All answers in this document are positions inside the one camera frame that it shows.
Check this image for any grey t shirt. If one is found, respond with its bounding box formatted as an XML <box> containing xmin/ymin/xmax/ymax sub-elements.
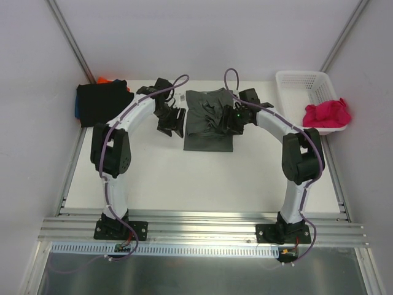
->
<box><xmin>184</xmin><ymin>88</ymin><xmax>233</xmax><ymax>152</ymax></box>

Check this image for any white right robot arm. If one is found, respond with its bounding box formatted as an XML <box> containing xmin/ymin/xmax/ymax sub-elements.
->
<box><xmin>219</xmin><ymin>88</ymin><xmax>325</xmax><ymax>245</ymax></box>

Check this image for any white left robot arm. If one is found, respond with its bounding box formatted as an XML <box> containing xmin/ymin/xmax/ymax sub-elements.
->
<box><xmin>90</xmin><ymin>74</ymin><xmax>190</xmax><ymax>238</ymax></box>

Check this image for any white plastic basket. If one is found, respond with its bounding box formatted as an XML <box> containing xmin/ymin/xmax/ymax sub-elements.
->
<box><xmin>276</xmin><ymin>71</ymin><xmax>348</xmax><ymax>135</ymax></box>

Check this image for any folded black t shirt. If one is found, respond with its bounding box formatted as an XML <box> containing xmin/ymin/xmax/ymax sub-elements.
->
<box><xmin>76</xmin><ymin>80</ymin><xmax>134</xmax><ymax>128</ymax></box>

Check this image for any folded orange t shirt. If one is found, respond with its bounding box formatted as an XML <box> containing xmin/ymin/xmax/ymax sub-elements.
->
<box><xmin>96</xmin><ymin>77</ymin><xmax>120</xmax><ymax>84</ymax></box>

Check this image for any folded blue t shirt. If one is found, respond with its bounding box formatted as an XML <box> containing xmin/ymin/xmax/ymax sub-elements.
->
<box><xmin>74</xmin><ymin>95</ymin><xmax>80</xmax><ymax>120</ymax></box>

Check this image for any pink t shirt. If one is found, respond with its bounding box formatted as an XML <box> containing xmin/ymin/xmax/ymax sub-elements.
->
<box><xmin>302</xmin><ymin>98</ymin><xmax>352</xmax><ymax>128</ymax></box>

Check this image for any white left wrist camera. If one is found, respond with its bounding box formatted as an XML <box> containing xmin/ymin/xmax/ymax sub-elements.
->
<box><xmin>174</xmin><ymin>93</ymin><xmax>187</xmax><ymax>108</ymax></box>

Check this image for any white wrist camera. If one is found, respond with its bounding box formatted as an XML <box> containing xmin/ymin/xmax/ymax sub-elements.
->
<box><xmin>230</xmin><ymin>89</ymin><xmax>239</xmax><ymax>100</ymax></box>
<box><xmin>174</xmin><ymin>93</ymin><xmax>187</xmax><ymax>108</ymax></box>

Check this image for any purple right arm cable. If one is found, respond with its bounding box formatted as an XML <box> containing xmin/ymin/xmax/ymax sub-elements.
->
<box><xmin>223</xmin><ymin>68</ymin><xmax>325</xmax><ymax>267</ymax></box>

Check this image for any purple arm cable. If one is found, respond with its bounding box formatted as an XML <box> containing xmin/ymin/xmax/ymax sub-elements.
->
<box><xmin>223</xmin><ymin>68</ymin><xmax>325</xmax><ymax>267</ymax></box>
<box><xmin>99</xmin><ymin>74</ymin><xmax>190</xmax><ymax>264</ymax></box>

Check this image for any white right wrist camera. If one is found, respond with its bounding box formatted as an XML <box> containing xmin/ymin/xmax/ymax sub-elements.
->
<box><xmin>230</xmin><ymin>89</ymin><xmax>239</xmax><ymax>100</ymax></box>

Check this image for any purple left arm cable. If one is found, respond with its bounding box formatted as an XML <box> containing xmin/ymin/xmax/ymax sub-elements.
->
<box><xmin>99</xmin><ymin>74</ymin><xmax>190</xmax><ymax>264</ymax></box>

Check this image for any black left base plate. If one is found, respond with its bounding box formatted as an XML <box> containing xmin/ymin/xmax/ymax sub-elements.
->
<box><xmin>93</xmin><ymin>214</ymin><xmax>149</xmax><ymax>241</ymax></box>

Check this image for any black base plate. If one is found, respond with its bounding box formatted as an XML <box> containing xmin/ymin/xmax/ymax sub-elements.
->
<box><xmin>93</xmin><ymin>214</ymin><xmax>149</xmax><ymax>241</ymax></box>
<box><xmin>255</xmin><ymin>224</ymin><xmax>311</xmax><ymax>245</ymax></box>

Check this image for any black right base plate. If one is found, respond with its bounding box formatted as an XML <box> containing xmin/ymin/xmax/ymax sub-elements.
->
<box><xmin>255</xmin><ymin>224</ymin><xmax>311</xmax><ymax>245</ymax></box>

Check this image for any aluminium mounting rail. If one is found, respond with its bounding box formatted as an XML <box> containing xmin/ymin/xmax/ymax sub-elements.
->
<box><xmin>38</xmin><ymin>208</ymin><xmax>370</xmax><ymax>248</ymax></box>

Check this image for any aluminium corner frame post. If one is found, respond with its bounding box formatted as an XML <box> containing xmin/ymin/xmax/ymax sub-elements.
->
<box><xmin>320</xmin><ymin>0</ymin><xmax>372</xmax><ymax>73</ymax></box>

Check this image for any white slotted cable duct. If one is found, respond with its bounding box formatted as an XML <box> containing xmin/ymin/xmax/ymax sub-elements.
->
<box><xmin>51</xmin><ymin>242</ymin><xmax>279</xmax><ymax>259</ymax></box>

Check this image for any aluminium left frame post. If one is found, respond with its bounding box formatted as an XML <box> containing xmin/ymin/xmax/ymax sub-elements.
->
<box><xmin>45</xmin><ymin>0</ymin><xmax>96</xmax><ymax>84</ymax></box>

